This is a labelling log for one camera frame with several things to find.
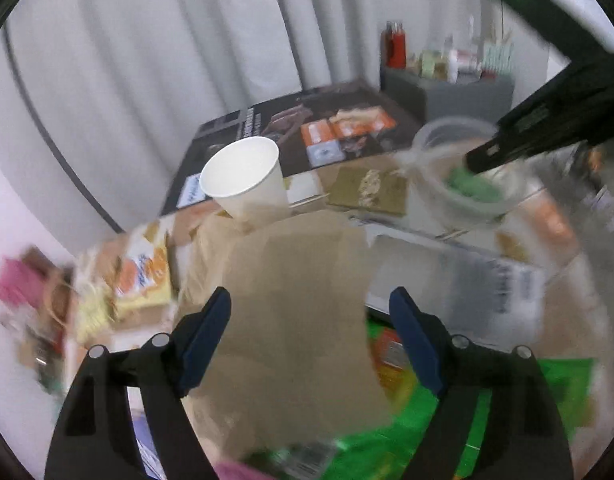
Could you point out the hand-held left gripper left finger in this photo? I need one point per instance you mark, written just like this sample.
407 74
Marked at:
202 345

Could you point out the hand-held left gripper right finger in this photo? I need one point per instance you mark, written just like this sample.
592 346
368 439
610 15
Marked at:
417 345

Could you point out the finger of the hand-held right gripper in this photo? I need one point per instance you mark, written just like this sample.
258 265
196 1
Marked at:
484 157

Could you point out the red and green snack bag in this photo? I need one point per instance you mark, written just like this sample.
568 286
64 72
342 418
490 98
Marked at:
392 360

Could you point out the small green snack packet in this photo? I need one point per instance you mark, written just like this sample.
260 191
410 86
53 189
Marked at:
474 187

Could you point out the clear plastic bowl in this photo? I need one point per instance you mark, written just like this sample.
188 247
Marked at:
437 145

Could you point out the clear plastic package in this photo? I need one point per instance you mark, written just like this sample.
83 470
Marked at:
462 280

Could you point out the brown paper bag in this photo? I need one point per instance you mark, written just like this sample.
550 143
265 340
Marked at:
297 310

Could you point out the teal pen holder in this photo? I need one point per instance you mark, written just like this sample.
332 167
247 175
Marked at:
497 60

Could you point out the grey cabinet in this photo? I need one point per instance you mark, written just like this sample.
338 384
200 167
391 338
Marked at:
452 95

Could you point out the orange snack packet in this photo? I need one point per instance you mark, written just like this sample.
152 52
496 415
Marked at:
142 275

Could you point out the small white bottle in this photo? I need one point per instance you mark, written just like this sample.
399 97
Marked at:
453 67

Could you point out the small green box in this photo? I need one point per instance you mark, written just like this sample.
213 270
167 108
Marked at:
432 65

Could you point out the gold snack packet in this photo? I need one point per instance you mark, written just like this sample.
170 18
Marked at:
94 310

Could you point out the tan flat box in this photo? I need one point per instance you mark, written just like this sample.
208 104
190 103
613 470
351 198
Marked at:
367 190

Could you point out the red thermos bottle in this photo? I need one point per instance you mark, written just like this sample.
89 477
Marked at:
395 47

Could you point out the white paper cup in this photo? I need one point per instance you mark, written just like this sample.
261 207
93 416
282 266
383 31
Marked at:
247 180

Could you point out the pink plastic bag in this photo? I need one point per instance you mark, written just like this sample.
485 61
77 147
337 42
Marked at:
17 280

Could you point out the dark printed flat box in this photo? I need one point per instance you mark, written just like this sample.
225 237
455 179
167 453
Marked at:
267 120

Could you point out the black curved pole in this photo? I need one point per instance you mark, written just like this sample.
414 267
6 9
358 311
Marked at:
52 140

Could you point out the grey curtain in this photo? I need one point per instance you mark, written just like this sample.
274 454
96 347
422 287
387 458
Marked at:
187 35

